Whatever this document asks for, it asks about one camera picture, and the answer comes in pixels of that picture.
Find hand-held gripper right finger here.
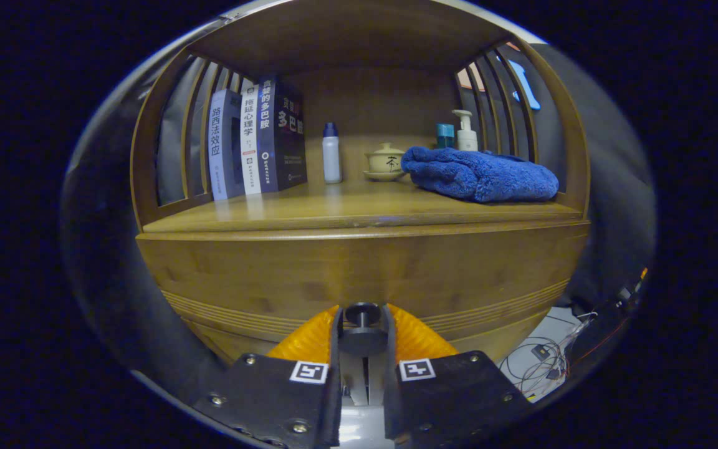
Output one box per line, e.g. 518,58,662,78
383,303,531,449

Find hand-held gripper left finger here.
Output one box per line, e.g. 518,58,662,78
194,304,344,449

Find black drawer knob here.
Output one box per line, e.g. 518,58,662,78
339,302,390,357

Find wooden drawer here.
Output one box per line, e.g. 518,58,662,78
136,220,590,365

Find wooden countertop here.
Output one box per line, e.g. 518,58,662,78
142,178,584,234

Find wooden cabinet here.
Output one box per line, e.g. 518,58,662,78
130,0,591,375

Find black equipment orange clip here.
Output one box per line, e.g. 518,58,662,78
574,268,649,369

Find beige lidded teacup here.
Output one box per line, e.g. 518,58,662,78
364,142,406,182

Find blue folded towel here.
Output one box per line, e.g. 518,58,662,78
401,147,560,204

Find white bottle blue cap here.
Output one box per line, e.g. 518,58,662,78
322,122,342,185

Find dark blue book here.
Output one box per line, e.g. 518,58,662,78
256,76,308,193

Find white pump bottle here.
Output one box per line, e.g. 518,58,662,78
451,110,479,152

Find white spine book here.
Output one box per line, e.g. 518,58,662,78
239,84,263,195

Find light blue book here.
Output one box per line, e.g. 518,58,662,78
208,89,246,201

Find tangled floor cables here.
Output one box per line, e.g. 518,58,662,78
499,312,584,397

